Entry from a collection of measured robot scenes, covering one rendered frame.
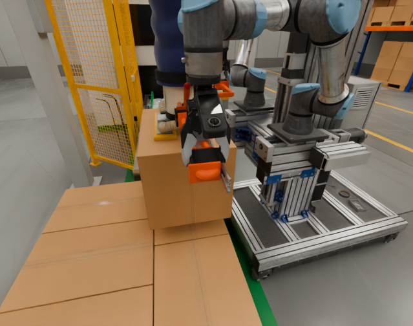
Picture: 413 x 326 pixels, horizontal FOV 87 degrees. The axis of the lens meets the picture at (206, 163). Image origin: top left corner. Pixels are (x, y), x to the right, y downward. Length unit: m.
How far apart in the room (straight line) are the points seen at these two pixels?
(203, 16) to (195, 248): 1.00
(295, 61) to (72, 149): 2.06
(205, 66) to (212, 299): 0.88
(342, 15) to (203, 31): 0.47
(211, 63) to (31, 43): 1.96
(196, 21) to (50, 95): 2.00
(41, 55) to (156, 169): 1.61
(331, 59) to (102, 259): 1.27
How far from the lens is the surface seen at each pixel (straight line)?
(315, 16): 0.83
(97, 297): 1.14
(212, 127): 0.40
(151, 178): 0.92
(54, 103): 2.36
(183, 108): 0.88
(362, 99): 1.61
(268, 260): 1.57
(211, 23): 0.44
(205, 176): 0.49
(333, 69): 0.96
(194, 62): 0.45
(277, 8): 0.82
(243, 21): 0.50
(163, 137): 0.97
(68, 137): 2.44
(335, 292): 1.89
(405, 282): 2.20
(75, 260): 1.30
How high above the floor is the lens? 1.48
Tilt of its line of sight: 31 degrees down
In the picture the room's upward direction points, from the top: straight up
